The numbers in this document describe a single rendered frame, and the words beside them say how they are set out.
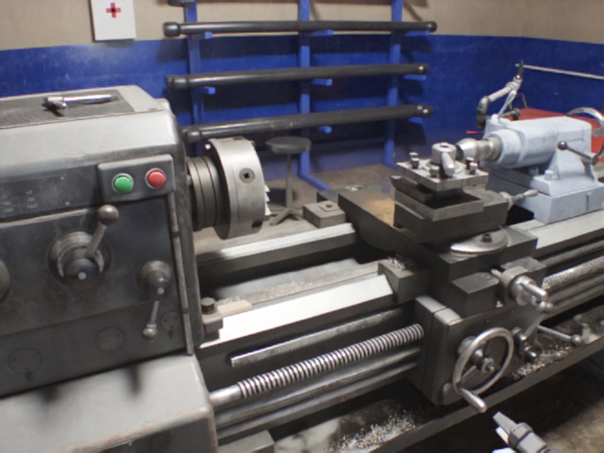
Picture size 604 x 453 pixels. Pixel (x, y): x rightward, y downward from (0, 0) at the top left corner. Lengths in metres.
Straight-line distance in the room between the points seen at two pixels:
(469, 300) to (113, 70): 3.44
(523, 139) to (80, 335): 1.42
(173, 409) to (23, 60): 3.42
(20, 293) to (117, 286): 0.17
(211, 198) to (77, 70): 3.09
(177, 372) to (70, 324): 0.23
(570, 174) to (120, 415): 1.61
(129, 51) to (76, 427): 3.44
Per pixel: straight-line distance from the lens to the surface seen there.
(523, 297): 1.29
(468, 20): 5.75
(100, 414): 1.02
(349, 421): 1.50
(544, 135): 1.79
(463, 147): 1.59
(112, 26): 3.99
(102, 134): 0.88
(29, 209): 0.88
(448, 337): 1.27
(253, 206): 1.11
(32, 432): 1.04
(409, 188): 1.25
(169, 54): 4.18
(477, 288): 1.25
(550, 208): 1.82
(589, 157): 1.93
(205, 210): 1.12
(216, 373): 1.19
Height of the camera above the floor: 1.49
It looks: 24 degrees down
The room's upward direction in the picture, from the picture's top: straight up
